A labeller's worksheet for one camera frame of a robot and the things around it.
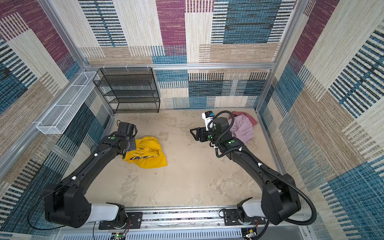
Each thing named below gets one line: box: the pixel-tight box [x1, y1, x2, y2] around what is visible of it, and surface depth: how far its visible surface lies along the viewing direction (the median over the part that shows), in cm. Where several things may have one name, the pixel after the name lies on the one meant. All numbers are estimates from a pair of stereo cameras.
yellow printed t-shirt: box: [124, 136, 168, 169], surface depth 94 cm
